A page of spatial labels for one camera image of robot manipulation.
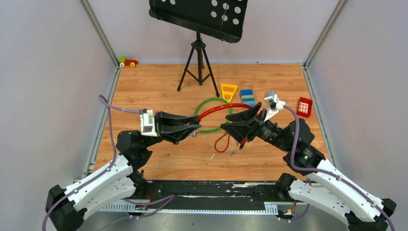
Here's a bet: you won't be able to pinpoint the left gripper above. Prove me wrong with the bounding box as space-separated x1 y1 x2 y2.
141 110 202 149

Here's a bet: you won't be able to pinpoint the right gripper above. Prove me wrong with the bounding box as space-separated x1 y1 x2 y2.
220 103 291 152

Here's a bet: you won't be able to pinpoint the red padlock with thin cable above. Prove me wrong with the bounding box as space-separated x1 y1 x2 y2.
214 132 230 153

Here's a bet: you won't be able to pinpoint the thick red cable lock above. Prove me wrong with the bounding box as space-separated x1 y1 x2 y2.
195 103 254 151

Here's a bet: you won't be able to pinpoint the green cable lock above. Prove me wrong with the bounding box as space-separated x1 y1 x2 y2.
192 98 228 135

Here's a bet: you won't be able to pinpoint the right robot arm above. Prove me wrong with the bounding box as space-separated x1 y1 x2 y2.
221 103 396 231

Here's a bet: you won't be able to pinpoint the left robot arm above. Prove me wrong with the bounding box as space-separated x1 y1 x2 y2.
45 109 201 231

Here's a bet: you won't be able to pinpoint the blue green stacked blocks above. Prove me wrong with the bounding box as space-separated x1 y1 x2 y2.
240 89 256 106

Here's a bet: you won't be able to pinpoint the yellow triangular plastic piece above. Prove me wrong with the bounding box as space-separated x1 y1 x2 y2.
221 83 238 103

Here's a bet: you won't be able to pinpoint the red window block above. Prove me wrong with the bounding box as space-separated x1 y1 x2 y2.
296 97 313 118

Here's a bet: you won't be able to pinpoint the toy car red green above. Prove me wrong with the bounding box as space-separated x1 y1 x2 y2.
119 56 138 68

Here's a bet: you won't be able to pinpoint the black music stand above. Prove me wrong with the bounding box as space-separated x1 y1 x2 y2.
149 0 248 96

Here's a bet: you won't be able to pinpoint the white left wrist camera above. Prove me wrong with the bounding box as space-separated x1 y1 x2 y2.
140 109 158 137

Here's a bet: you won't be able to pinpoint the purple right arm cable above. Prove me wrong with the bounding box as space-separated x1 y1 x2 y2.
283 105 396 231

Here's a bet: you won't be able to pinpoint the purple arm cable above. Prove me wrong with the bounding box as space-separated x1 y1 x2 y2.
283 105 396 231
42 94 175 231

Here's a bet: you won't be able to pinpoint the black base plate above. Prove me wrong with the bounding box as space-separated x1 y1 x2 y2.
125 180 297 211

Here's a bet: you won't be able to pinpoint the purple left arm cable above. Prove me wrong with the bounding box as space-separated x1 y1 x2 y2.
42 94 175 231

